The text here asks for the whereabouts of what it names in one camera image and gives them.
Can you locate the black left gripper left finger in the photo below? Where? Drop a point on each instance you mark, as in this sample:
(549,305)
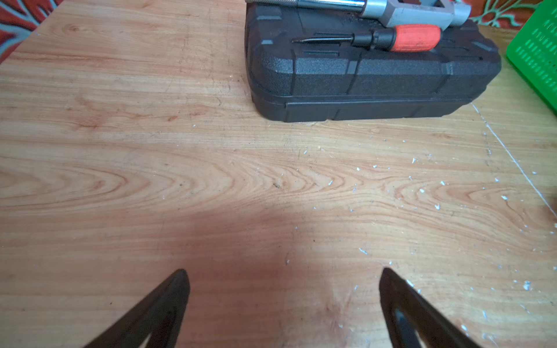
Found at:
(154,321)

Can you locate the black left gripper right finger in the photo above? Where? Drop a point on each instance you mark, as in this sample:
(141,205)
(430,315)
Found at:
(411,320)

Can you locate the black plastic tool case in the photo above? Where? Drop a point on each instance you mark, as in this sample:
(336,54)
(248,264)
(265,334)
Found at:
(293,81)

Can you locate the green plastic basket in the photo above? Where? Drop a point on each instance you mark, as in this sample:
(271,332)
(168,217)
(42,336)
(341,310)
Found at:
(533,52)

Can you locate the silver metal tap wrench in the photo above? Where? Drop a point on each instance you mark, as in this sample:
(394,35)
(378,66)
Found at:
(391,13)

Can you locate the red handled screwdriver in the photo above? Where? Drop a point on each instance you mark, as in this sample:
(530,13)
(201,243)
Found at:
(405,38)

